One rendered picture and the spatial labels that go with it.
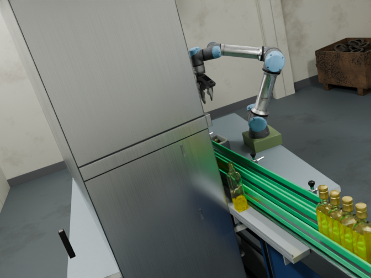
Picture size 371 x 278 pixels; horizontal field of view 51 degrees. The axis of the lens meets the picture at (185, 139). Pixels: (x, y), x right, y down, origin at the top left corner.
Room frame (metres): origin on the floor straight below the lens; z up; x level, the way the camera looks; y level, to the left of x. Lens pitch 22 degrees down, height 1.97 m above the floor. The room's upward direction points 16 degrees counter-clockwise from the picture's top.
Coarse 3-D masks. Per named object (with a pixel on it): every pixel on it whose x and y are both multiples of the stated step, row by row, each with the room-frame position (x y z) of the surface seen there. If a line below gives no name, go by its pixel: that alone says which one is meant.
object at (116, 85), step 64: (0, 0) 2.24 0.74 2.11; (64, 0) 1.50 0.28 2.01; (128, 0) 1.58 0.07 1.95; (64, 64) 1.48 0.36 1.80; (128, 64) 1.56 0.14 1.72; (64, 128) 1.45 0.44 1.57; (128, 128) 1.53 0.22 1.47; (192, 128) 1.61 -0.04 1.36; (128, 192) 1.50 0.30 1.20; (192, 192) 1.59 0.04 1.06; (128, 256) 1.46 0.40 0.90
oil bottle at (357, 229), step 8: (360, 208) 1.02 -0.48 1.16; (360, 216) 1.02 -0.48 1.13; (360, 224) 1.03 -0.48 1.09; (368, 224) 1.02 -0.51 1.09; (352, 232) 1.04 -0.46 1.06; (360, 232) 1.01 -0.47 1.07; (368, 232) 1.01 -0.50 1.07; (360, 240) 1.02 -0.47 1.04; (368, 240) 1.00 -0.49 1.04; (360, 248) 1.02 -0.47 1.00; (368, 248) 1.00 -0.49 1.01; (360, 256) 1.02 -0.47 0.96; (368, 256) 1.00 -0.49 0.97
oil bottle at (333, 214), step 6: (330, 192) 1.15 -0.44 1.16; (336, 192) 1.14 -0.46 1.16; (330, 198) 1.14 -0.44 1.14; (336, 198) 1.13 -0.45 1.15; (336, 204) 1.12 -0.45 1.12; (330, 210) 1.15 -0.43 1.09; (336, 210) 1.13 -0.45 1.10; (342, 210) 1.13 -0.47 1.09; (330, 216) 1.14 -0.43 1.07; (336, 216) 1.11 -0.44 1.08; (330, 222) 1.14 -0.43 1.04; (336, 222) 1.11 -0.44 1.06; (330, 228) 1.14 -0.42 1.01; (336, 228) 1.11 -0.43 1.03; (330, 234) 1.15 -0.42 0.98; (336, 234) 1.12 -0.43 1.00; (336, 240) 1.12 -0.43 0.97
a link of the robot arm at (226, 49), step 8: (224, 48) 2.49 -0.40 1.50; (232, 48) 2.49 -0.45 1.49; (240, 48) 2.48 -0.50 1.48; (248, 48) 2.47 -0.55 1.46; (256, 48) 2.47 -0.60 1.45; (264, 48) 2.45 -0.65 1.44; (232, 56) 2.51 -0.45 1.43; (240, 56) 2.48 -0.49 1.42; (248, 56) 2.47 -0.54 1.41; (256, 56) 2.45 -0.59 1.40
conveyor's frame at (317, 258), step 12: (252, 204) 1.63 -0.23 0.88; (264, 216) 1.51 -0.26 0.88; (288, 228) 1.38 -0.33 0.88; (300, 240) 1.29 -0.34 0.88; (312, 252) 1.21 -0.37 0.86; (312, 264) 1.23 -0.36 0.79; (324, 264) 1.16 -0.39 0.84; (336, 264) 1.10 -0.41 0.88; (324, 276) 1.17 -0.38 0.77; (336, 276) 1.10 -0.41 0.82; (348, 276) 1.04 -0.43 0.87
